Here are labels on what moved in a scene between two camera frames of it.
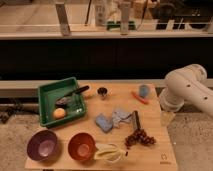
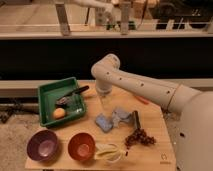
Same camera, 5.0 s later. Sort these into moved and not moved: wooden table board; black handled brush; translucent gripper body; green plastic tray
Moved: translucent gripper body
Not moved: black handled brush; green plastic tray; wooden table board
